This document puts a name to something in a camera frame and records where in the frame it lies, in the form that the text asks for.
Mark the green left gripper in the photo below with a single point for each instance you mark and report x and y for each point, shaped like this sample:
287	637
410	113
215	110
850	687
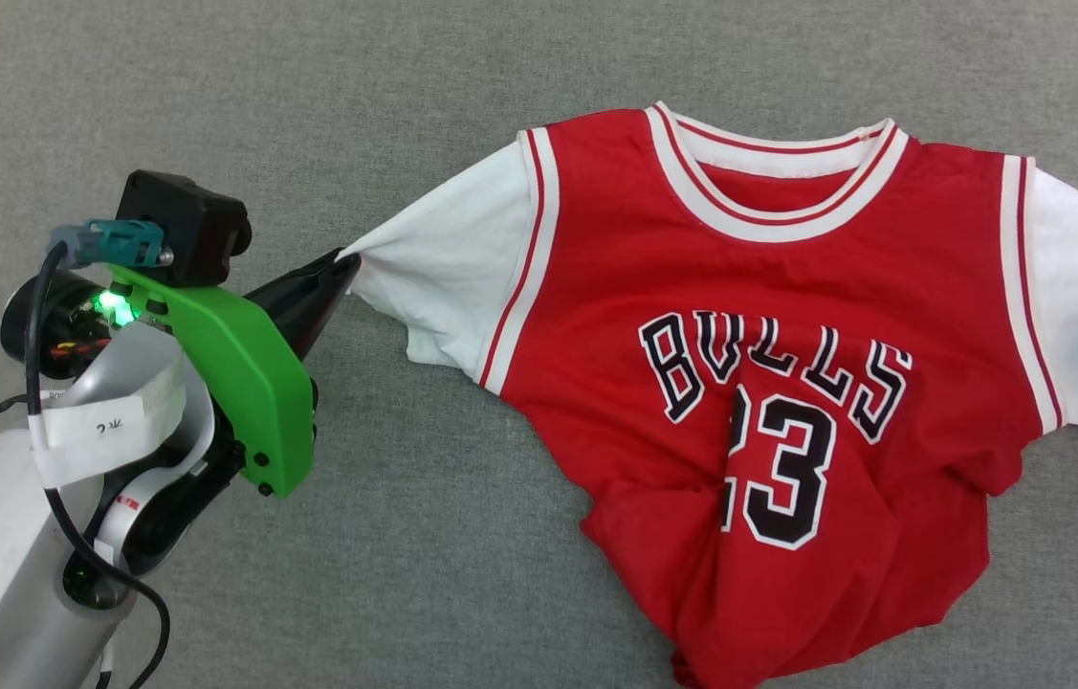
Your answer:
247	383

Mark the red Bulls basketball jersey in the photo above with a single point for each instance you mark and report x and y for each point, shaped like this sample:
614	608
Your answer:
768	383

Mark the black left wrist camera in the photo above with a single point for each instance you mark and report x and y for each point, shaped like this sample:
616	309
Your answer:
185	225

